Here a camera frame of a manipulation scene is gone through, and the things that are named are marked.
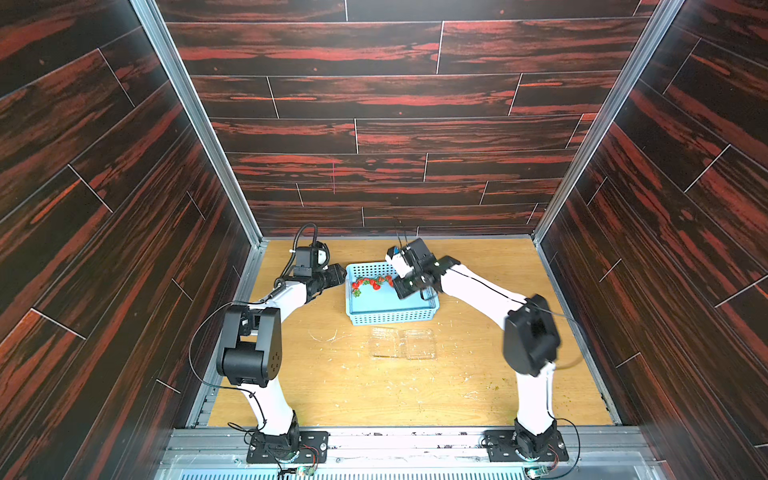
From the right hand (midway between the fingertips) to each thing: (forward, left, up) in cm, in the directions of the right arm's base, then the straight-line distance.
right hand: (402, 282), depth 94 cm
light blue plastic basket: (+1, +10, -11) cm, 15 cm away
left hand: (+4, +19, 0) cm, 20 cm away
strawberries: (+6, +9, -8) cm, 13 cm away
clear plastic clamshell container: (-17, -2, -10) cm, 19 cm away
